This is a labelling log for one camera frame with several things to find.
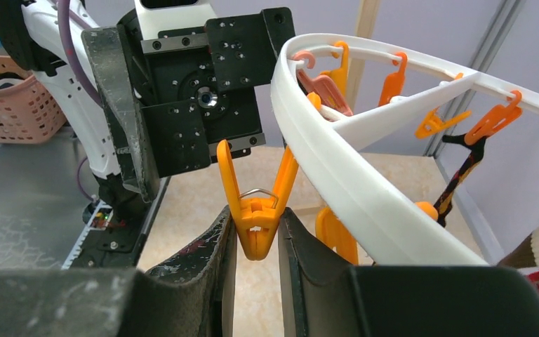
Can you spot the pink perforated basket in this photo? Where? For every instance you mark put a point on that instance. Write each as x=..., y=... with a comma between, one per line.
x=29, y=114

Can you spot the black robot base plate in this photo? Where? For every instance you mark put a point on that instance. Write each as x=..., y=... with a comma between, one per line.
x=104, y=242

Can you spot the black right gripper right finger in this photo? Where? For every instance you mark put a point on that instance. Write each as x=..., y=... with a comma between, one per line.
x=324, y=295

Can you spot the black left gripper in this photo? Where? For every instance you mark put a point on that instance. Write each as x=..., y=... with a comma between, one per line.
x=197, y=88

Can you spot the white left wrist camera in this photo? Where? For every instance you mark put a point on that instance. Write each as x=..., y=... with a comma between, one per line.
x=155, y=18

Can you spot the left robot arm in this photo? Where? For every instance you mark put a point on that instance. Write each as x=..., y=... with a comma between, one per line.
x=44, y=37

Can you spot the white round clip hanger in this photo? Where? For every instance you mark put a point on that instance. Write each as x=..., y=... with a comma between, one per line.
x=375, y=195

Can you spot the orange clothespin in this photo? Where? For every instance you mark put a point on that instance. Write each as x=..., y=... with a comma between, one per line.
x=256, y=213

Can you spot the brown beige sock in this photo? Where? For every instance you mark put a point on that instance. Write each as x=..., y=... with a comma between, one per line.
x=525, y=255

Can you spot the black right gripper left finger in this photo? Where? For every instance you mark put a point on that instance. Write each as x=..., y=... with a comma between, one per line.
x=189, y=294

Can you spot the black orange sock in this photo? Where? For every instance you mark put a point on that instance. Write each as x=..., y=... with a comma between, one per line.
x=443, y=204

